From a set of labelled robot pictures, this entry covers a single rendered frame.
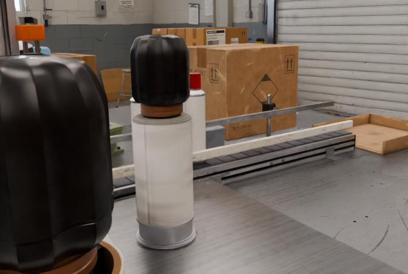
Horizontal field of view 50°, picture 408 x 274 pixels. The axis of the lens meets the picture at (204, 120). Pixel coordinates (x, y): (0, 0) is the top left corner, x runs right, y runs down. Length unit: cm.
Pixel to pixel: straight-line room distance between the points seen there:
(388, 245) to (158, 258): 39
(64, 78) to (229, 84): 110
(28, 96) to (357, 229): 73
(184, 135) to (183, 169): 5
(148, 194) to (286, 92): 90
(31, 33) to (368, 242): 71
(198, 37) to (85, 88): 443
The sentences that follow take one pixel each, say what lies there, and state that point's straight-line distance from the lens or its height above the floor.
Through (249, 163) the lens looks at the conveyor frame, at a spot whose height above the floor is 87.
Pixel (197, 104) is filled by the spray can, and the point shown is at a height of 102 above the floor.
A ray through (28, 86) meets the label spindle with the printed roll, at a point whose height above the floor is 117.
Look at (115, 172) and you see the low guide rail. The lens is 89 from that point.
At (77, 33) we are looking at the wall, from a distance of 707.
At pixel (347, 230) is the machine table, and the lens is 85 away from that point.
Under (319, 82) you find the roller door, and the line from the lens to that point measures 552.
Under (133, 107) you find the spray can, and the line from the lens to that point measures 91.
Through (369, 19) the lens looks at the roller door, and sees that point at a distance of 520.
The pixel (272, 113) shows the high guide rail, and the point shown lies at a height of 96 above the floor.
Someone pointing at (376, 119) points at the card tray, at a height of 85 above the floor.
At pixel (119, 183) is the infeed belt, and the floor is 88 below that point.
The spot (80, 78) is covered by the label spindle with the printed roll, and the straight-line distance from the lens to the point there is 20.
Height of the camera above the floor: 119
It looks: 12 degrees down
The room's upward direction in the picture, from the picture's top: 1 degrees counter-clockwise
